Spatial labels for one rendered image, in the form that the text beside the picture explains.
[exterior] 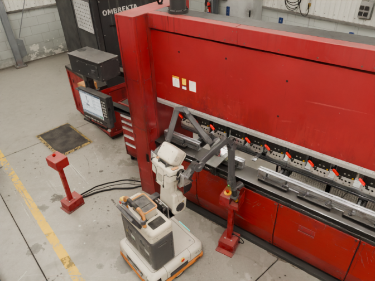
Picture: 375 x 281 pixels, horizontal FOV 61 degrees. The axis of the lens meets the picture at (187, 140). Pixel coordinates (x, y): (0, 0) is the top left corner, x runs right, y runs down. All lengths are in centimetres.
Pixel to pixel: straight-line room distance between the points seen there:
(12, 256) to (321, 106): 353
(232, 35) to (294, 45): 52
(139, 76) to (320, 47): 174
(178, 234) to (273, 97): 174
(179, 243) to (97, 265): 94
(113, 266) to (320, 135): 247
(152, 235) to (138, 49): 173
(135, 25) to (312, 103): 171
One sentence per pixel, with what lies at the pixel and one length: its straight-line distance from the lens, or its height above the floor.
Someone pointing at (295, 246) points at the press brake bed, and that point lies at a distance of 353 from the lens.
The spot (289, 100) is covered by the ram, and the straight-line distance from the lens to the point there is 273.
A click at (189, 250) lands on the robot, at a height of 27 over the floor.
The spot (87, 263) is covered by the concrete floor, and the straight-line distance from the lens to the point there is 386.
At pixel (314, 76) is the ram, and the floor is 204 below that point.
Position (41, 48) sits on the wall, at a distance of 970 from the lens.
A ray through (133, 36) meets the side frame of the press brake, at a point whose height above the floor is 212.
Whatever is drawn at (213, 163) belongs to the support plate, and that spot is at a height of 100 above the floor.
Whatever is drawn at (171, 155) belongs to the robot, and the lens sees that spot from 278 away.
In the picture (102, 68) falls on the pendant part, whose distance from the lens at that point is 320.
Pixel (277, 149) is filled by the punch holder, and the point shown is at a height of 129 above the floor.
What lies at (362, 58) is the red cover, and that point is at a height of 224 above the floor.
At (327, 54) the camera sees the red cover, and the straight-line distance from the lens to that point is 249.
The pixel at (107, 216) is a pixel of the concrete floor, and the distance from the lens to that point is 423.
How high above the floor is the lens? 304
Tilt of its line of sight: 35 degrees down
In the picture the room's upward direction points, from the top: 2 degrees counter-clockwise
